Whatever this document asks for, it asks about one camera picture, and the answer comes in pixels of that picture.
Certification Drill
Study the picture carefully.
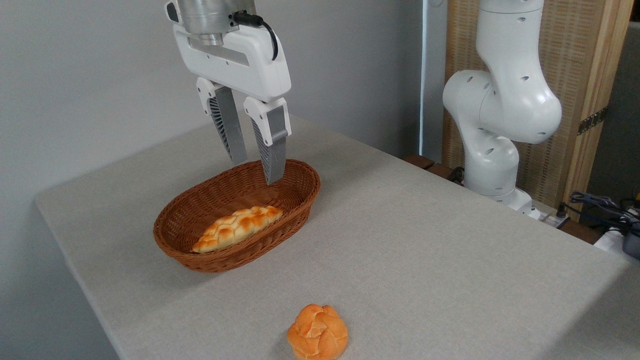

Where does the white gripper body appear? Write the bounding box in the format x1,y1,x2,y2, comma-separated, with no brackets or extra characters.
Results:
172,22,292,104

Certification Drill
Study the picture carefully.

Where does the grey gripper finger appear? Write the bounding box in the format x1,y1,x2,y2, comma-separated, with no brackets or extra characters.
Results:
196,76,248,166
243,96,292,186

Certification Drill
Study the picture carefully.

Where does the round orange bread roll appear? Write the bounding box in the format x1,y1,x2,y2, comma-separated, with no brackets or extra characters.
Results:
286,304,349,360

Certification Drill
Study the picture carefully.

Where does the long braided bread loaf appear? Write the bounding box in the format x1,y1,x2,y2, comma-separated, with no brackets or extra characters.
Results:
192,205,284,254

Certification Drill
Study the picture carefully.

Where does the brown wicker basket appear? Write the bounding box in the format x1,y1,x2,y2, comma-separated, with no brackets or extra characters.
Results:
153,159,321,273

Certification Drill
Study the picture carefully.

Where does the dark wooden base board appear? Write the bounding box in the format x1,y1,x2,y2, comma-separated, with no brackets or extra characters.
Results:
404,154,466,186

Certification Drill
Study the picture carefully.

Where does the metal hinge on screen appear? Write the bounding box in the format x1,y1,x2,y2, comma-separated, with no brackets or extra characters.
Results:
577,106,609,136

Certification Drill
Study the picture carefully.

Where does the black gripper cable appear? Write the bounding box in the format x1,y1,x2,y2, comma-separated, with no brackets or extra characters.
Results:
232,11,279,62

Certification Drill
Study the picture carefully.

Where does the bundle of dark cables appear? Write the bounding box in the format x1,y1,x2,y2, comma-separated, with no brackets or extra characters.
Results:
564,191,640,236

